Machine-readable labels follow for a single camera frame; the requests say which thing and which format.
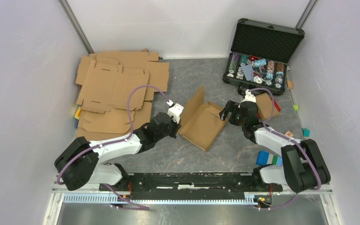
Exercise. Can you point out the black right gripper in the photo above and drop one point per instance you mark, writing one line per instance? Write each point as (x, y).
(232, 107)

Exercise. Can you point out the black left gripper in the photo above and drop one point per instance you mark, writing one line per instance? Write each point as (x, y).
(176, 126)

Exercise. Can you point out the brown cardboard box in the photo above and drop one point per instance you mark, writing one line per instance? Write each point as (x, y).
(266, 107)
(200, 121)

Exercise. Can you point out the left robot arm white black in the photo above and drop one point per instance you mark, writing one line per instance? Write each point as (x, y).
(84, 162)

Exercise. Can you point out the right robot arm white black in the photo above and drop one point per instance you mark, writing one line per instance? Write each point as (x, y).
(303, 166)

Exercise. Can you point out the red flat block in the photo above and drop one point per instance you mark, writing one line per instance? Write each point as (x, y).
(276, 104)

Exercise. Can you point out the blue block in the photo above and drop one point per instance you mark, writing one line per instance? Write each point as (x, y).
(265, 158)

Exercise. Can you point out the black poker chip case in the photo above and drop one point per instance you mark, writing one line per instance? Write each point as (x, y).
(259, 55)

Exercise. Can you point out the wooden letter cube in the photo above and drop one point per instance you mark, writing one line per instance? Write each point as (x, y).
(289, 134)

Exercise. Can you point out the small wooden block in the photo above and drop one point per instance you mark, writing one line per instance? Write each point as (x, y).
(289, 84)

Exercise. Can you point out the stack of flat cardboard sheets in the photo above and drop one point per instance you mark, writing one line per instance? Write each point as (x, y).
(116, 91)

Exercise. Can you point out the teal cube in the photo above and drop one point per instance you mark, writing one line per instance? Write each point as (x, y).
(306, 132)

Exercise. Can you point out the colourful blocks under cardboard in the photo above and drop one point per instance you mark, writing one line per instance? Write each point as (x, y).
(77, 116)

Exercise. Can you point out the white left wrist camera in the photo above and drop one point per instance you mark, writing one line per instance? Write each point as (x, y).
(175, 110)

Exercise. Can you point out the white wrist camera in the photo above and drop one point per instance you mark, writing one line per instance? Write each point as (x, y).
(175, 110)
(249, 97)

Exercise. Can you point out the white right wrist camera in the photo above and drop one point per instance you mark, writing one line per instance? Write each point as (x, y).
(249, 97)

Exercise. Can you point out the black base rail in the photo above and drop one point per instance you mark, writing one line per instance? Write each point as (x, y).
(192, 186)

